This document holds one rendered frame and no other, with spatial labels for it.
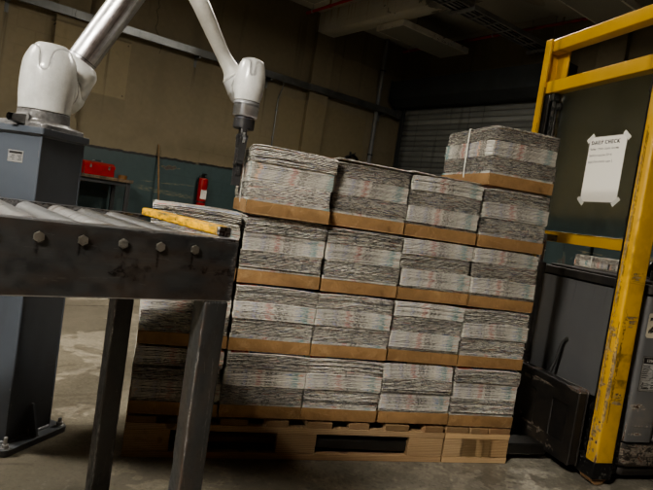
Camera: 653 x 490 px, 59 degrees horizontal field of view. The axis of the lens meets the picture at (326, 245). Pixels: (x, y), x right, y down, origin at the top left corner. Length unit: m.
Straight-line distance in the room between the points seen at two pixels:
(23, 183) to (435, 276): 1.40
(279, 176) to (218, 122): 7.40
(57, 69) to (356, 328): 1.28
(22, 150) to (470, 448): 1.89
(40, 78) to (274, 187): 0.78
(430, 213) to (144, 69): 7.16
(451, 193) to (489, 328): 0.54
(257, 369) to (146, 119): 7.10
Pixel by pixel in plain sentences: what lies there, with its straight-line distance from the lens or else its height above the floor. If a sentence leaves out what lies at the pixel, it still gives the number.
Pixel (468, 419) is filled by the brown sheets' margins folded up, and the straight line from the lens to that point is 2.37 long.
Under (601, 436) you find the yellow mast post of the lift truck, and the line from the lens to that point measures 2.50.
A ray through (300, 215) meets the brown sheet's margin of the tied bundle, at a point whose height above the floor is 0.85.
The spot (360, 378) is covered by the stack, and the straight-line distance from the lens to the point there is 2.12.
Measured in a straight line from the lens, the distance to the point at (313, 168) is 1.93.
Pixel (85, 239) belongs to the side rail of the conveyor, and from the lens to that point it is 1.00.
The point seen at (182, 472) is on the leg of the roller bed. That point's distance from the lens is 1.21.
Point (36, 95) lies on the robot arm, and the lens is 2.02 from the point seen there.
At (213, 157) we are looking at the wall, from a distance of 9.24.
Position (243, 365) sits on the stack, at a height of 0.33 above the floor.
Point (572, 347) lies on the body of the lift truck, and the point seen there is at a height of 0.44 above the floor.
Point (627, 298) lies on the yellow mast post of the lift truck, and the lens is 2.41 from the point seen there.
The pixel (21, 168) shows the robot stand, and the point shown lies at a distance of 1.99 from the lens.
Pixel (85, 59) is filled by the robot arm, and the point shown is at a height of 1.27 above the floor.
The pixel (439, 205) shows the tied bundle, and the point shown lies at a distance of 2.13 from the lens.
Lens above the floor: 0.88
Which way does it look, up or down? 3 degrees down
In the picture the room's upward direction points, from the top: 9 degrees clockwise
